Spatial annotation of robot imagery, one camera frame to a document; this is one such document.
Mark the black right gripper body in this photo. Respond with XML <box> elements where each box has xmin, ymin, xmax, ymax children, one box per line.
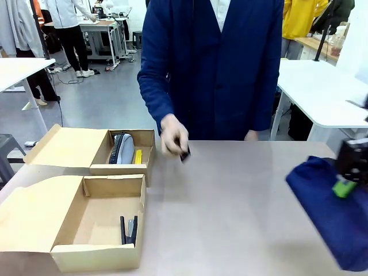
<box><xmin>335</xmin><ymin>137</ymin><xmax>368</xmax><ymax>185</ymax></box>

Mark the navy blue cloth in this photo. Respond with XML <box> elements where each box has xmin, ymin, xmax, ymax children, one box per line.
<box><xmin>285</xmin><ymin>155</ymin><xmax>368</xmax><ymax>273</ymax></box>

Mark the small black clip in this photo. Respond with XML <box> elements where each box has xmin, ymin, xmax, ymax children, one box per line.
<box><xmin>178</xmin><ymin>139</ymin><xmax>192</xmax><ymax>164</ymax></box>

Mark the person's left forearm navy sleeve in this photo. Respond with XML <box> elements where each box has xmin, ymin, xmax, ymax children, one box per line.
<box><xmin>252</xmin><ymin>57</ymin><xmax>282</xmax><ymax>133</ymax></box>

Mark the person's right forearm navy sleeve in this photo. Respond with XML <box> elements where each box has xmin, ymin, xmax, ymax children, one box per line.
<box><xmin>137</xmin><ymin>66</ymin><xmax>179</xmax><ymax>131</ymax></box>

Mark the cardboard box with flat lid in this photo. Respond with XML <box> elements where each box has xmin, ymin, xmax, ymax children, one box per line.
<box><xmin>23</xmin><ymin>124</ymin><xmax>156</xmax><ymax>187</ymax></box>

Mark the cardboard box with tabbed lid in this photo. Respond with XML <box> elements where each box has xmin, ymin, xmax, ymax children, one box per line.
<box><xmin>0</xmin><ymin>174</ymin><xmax>148</xmax><ymax>273</ymax></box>

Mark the person's right hand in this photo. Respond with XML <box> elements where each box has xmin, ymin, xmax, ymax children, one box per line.
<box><xmin>159</xmin><ymin>113</ymin><xmax>190</xmax><ymax>158</ymax></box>

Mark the white table with square legs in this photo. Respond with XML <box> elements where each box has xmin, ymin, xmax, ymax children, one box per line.
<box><xmin>270</xmin><ymin>58</ymin><xmax>368</xmax><ymax>142</ymax></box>

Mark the white panel board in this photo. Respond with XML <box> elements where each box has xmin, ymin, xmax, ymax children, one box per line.
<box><xmin>335</xmin><ymin>0</ymin><xmax>368</xmax><ymax>108</ymax></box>

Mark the black stand with base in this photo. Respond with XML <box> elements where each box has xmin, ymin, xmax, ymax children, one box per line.
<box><xmin>314</xmin><ymin>25</ymin><xmax>332</xmax><ymax>63</ymax></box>

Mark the wooden counter with white cabinet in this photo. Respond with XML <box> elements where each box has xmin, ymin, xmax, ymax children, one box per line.
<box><xmin>295</xmin><ymin>36</ymin><xmax>340</xmax><ymax>67</ymax></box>

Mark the clear plastic bottle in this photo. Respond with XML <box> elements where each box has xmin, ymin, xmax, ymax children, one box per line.
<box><xmin>329</xmin><ymin>25</ymin><xmax>346</xmax><ymax>58</ymax></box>

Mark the person in dark jacket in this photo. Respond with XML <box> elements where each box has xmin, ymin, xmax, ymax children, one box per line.
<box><xmin>310</xmin><ymin>0</ymin><xmax>357</xmax><ymax>36</ymax></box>

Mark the person in yellow jacket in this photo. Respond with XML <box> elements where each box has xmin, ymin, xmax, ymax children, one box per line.
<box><xmin>280</xmin><ymin>0</ymin><xmax>329</xmax><ymax>60</ymax></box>

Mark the person in navy jacket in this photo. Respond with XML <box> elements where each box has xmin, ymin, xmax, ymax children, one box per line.
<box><xmin>137</xmin><ymin>0</ymin><xmax>285</xmax><ymax>141</ymax></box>

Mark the grey pencil case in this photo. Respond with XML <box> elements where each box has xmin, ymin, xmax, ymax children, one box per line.
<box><xmin>109</xmin><ymin>132</ymin><xmax>136</xmax><ymax>165</ymax></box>

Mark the black stapler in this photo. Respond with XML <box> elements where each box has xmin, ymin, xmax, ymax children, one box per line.
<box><xmin>120</xmin><ymin>215</ymin><xmax>139</xmax><ymax>246</ymax></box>

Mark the small black stool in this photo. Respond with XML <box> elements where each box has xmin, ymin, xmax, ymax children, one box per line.
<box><xmin>132</xmin><ymin>30</ymin><xmax>144</xmax><ymax>49</ymax></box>

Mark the person in white jacket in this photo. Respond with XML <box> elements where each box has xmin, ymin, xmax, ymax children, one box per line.
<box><xmin>42</xmin><ymin>0</ymin><xmax>96</xmax><ymax>78</ymax></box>

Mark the grey metal stool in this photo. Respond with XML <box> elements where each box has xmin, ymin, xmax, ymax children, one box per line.
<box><xmin>0</xmin><ymin>133</ymin><xmax>27</xmax><ymax>185</ymax></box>

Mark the white table with round leg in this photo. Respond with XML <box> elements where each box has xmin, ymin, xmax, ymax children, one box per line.
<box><xmin>0</xmin><ymin>57</ymin><xmax>57</xmax><ymax>135</ymax></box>

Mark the person in grey coat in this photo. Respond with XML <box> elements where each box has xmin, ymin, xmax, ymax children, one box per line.
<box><xmin>0</xmin><ymin>0</ymin><xmax>61</xmax><ymax>106</ymax></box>

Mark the white workbench with metal frame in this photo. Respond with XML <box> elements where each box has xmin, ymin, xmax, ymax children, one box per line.
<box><xmin>78</xmin><ymin>4</ymin><xmax>138</xmax><ymax>71</ymax></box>

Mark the black floor cable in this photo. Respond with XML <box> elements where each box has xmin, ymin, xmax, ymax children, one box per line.
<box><xmin>47</xmin><ymin>64</ymin><xmax>86</xmax><ymax>86</ymax></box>

